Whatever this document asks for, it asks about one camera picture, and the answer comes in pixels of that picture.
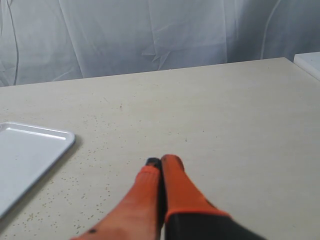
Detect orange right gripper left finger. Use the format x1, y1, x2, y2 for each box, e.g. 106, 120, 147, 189
74, 157, 162, 240

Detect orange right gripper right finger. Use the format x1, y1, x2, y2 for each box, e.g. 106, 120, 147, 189
161, 154, 262, 240

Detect spilled yellow grains on table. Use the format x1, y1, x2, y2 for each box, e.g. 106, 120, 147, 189
19, 113, 131, 228

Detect white rectangular plastic tray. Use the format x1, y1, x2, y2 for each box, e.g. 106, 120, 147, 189
0, 122, 76, 217

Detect white wrinkled backdrop curtain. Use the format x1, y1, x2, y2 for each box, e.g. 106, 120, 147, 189
0, 0, 320, 87

